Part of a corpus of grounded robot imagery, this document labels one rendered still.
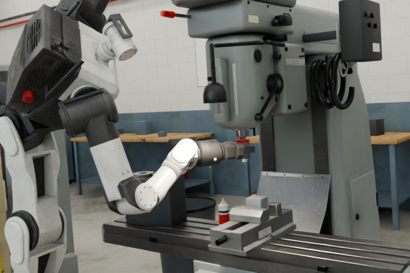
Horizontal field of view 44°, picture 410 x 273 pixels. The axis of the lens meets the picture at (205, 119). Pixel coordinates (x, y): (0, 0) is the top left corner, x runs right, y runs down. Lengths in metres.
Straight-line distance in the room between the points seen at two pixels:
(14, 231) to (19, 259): 0.09
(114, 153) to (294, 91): 0.74
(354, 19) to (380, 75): 4.19
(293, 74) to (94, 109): 0.77
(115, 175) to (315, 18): 1.07
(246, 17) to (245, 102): 0.27
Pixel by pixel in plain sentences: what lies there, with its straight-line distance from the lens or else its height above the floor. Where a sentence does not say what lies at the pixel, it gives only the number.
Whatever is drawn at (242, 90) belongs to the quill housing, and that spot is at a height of 1.44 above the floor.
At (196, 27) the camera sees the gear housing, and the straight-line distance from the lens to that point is 1.72.
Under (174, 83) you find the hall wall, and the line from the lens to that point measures 7.50.
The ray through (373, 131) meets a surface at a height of 0.92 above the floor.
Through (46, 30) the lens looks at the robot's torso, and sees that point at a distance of 1.53.
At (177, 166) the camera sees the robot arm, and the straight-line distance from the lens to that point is 1.58.
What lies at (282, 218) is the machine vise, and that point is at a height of 0.98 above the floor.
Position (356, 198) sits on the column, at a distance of 2.16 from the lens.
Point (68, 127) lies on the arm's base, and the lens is 1.43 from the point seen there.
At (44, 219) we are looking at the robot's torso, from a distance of 1.82.
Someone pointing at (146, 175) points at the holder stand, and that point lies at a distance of 2.05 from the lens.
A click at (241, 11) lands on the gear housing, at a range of 1.62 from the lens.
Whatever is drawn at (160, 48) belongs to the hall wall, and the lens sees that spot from 7.68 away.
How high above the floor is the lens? 1.44
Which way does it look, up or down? 3 degrees down
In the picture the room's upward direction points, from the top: 4 degrees counter-clockwise
